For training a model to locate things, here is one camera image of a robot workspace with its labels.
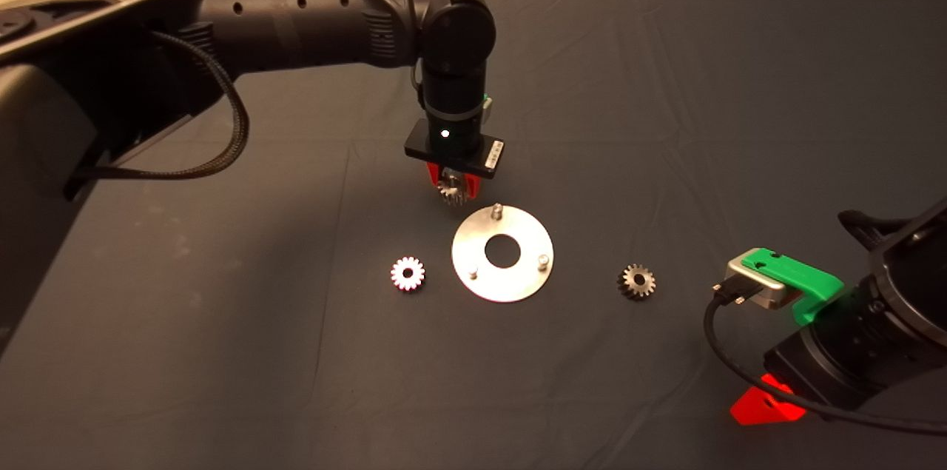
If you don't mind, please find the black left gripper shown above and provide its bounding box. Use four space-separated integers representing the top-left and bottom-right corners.
405 115 507 198

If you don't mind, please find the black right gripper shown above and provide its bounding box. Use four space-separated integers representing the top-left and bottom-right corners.
729 285 907 426

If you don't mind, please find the steel planetary gear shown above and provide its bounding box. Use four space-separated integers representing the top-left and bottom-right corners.
391 255 427 293
617 263 657 302
437 172 467 207

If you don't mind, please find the round metal carrier plate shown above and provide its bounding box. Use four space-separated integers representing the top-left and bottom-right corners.
451 202 555 303

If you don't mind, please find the dark grey table cloth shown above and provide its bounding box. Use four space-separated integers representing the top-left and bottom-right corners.
0 0 947 470

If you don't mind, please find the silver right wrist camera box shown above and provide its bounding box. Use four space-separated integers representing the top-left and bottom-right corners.
725 257 789 310

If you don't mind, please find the black right camera cable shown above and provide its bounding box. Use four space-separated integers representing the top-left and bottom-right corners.
703 282 947 435

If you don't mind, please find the green right camera mount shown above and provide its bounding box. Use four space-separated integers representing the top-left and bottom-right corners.
741 248 846 326

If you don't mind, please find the braided black left arm cable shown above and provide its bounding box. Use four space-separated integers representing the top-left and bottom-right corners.
65 30 250 201

